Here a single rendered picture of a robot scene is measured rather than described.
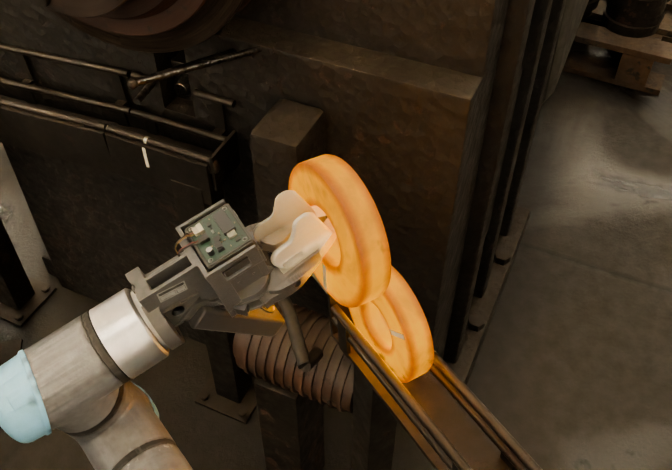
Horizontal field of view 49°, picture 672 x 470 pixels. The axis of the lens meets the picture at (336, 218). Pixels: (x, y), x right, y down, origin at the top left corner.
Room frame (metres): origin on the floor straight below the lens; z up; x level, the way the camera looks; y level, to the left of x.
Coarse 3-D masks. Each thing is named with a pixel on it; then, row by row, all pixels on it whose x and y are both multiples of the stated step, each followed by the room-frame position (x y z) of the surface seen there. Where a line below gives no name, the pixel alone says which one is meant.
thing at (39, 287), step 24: (192, 192) 0.85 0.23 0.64; (216, 192) 0.88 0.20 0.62; (192, 216) 0.86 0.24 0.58; (0, 240) 1.14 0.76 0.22; (0, 264) 1.11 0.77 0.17; (0, 288) 1.12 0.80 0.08; (24, 288) 1.14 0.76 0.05; (48, 288) 1.17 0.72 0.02; (0, 312) 1.10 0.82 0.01; (24, 312) 1.10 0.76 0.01; (216, 336) 0.86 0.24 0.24; (216, 360) 0.86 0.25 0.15; (216, 384) 0.87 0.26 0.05; (240, 384) 0.86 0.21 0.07; (216, 408) 0.83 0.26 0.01; (240, 408) 0.83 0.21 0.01
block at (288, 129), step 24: (264, 120) 0.83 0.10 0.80; (288, 120) 0.83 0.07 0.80; (312, 120) 0.84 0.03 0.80; (264, 144) 0.79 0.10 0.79; (288, 144) 0.78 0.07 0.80; (312, 144) 0.82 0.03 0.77; (264, 168) 0.80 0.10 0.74; (288, 168) 0.78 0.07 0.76; (264, 192) 0.80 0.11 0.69; (264, 216) 0.80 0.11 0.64
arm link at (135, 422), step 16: (128, 384) 0.39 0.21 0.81; (128, 400) 0.38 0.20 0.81; (144, 400) 0.39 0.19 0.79; (112, 416) 0.36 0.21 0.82; (128, 416) 0.36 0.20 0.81; (144, 416) 0.37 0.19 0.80; (64, 432) 0.34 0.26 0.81; (80, 432) 0.34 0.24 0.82; (96, 432) 0.34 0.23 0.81; (112, 432) 0.35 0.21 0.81; (128, 432) 0.35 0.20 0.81; (144, 432) 0.35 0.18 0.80; (160, 432) 0.35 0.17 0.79; (96, 448) 0.33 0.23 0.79; (112, 448) 0.33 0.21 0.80; (128, 448) 0.33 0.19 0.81; (96, 464) 0.32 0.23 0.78; (112, 464) 0.32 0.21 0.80
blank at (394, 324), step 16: (400, 288) 0.54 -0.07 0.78; (368, 304) 0.58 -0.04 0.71; (384, 304) 0.53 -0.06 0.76; (400, 304) 0.52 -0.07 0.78; (416, 304) 0.52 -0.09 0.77; (368, 320) 0.57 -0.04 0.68; (384, 320) 0.57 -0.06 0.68; (400, 320) 0.51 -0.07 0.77; (416, 320) 0.51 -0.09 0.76; (368, 336) 0.56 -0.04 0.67; (384, 336) 0.55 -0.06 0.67; (400, 336) 0.50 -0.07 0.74; (416, 336) 0.49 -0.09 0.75; (384, 352) 0.52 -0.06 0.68; (400, 352) 0.50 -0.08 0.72; (416, 352) 0.48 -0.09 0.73; (432, 352) 0.49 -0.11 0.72; (400, 368) 0.50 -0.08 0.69; (416, 368) 0.48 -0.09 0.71
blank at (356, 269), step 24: (312, 168) 0.53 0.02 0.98; (336, 168) 0.53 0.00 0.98; (312, 192) 0.53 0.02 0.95; (336, 192) 0.49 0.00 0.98; (360, 192) 0.50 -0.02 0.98; (336, 216) 0.49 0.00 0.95; (360, 216) 0.48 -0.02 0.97; (336, 240) 0.53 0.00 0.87; (360, 240) 0.46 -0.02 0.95; (384, 240) 0.47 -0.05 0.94; (336, 264) 0.49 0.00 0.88; (360, 264) 0.45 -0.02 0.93; (384, 264) 0.46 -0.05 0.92; (336, 288) 0.48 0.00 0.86; (360, 288) 0.44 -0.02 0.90; (384, 288) 0.45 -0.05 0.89
